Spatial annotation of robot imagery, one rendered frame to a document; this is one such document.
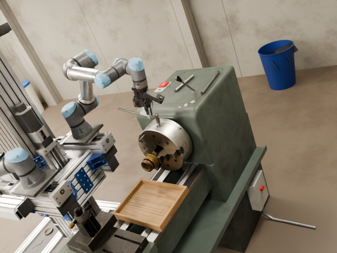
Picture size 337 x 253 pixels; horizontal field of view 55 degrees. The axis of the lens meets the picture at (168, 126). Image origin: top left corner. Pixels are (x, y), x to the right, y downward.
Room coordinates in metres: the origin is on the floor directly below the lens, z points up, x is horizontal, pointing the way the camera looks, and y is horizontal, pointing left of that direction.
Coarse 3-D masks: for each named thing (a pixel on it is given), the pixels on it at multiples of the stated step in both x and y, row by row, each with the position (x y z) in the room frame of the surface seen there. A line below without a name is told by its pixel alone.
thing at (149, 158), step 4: (148, 156) 1.58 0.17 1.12; (152, 156) 1.58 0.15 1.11; (144, 160) 1.57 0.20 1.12; (148, 160) 1.56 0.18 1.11; (152, 160) 1.56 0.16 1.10; (156, 160) 1.57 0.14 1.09; (144, 164) 1.59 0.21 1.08; (148, 164) 1.53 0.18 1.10; (152, 164) 1.55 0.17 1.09; (156, 164) 1.56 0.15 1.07; (144, 168) 1.57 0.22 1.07; (148, 168) 1.57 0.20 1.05; (152, 168) 1.54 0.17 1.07
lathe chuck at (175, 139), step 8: (152, 128) 1.66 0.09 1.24; (160, 128) 1.64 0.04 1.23; (168, 128) 1.64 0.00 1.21; (176, 128) 1.64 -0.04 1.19; (152, 136) 1.66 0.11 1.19; (160, 136) 1.62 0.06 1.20; (168, 136) 1.59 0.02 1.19; (176, 136) 1.60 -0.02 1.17; (184, 136) 1.62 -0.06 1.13; (160, 144) 1.64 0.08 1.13; (168, 144) 1.59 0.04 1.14; (176, 144) 1.56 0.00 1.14; (184, 144) 1.59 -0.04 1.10; (152, 152) 1.70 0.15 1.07; (184, 152) 1.57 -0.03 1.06; (168, 160) 1.63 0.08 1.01; (176, 160) 1.59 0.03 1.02; (184, 160) 1.57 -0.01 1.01; (168, 168) 1.65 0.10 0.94; (176, 168) 1.61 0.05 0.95
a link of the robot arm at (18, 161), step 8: (8, 152) 1.79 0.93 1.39; (16, 152) 1.76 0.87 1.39; (24, 152) 1.76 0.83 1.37; (8, 160) 1.72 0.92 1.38; (16, 160) 1.71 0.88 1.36; (24, 160) 1.73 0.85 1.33; (32, 160) 1.78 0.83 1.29; (8, 168) 1.73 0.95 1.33; (16, 168) 1.71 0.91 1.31; (24, 168) 1.71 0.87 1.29; (32, 168) 1.74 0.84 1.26
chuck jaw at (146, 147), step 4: (144, 136) 1.68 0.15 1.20; (140, 140) 1.68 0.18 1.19; (144, 140) 1.66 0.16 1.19; (148, 140) 1.67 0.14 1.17; (144, 144) 1.66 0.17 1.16; (148, 144) 1.65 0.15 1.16; (152, 144) 1.66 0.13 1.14; (144, 148) 1.65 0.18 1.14; (148, 148) 1.63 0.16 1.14; (152, 148) 1.64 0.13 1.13; (144, 152) 1.64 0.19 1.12; (148, 152) 1.61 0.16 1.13
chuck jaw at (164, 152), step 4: (160, 152) 1.61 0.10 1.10; (164, 152) 1.59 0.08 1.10; (168, 152) 1.57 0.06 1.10; (172, 152) 1.56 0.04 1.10; (176, 152) 1.55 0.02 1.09; (180, 152) 1.56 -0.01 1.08; (156, 156) 1.59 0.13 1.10; (160, 156) 1.57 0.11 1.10; (164, 156) 1.55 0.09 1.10; (168, 156) 1.56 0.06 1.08; (172, 156) 1.54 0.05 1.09; (176, 156) 1.54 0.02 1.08; (160, 160) 1.56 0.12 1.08; (164, 160) 1.56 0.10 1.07
